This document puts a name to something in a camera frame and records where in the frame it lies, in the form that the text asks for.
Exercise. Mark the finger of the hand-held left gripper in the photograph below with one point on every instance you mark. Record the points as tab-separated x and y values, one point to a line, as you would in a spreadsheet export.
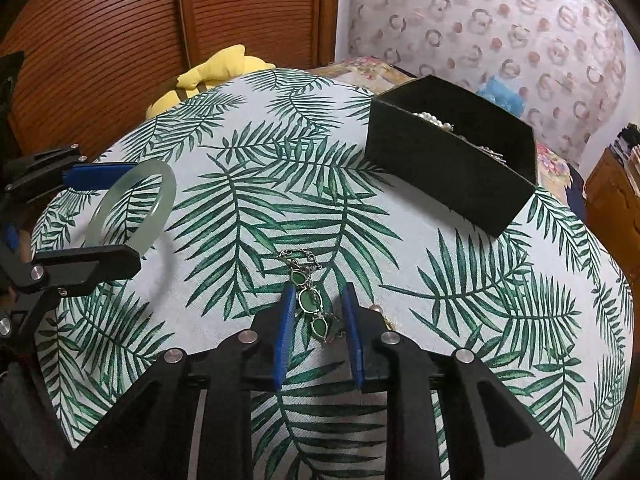
100	174
110	262

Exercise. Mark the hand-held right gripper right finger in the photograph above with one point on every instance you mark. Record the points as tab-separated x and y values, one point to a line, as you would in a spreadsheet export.
352	340

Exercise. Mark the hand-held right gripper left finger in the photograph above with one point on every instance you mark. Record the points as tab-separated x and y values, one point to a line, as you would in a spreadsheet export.
285	340

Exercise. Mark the pale jade bangle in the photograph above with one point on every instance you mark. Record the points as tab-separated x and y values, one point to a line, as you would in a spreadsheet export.
169	187

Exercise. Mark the black jewelry box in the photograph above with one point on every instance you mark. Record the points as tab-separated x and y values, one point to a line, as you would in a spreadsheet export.
440	180

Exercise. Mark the silver bangle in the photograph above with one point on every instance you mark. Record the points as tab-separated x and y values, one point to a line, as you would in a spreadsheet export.
492	154

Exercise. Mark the wooden louvred wardrobe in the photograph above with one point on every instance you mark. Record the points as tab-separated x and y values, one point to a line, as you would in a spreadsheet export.
125	35

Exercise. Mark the yellow plush toy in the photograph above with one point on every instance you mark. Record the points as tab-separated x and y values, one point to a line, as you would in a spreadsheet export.
220	67

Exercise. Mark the dark blue bed sheet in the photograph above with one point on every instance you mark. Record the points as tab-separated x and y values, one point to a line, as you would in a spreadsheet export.
576	195

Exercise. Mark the blue plush toy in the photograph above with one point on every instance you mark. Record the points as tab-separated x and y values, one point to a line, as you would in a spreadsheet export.
500	95

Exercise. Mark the wooden sideboard cabinet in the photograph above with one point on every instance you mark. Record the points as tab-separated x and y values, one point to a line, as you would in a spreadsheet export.
615	210

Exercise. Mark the stack of folded cloths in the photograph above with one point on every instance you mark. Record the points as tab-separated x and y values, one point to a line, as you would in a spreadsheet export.
634	160

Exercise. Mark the circle print curtain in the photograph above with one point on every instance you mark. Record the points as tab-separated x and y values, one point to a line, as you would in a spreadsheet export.
500	20

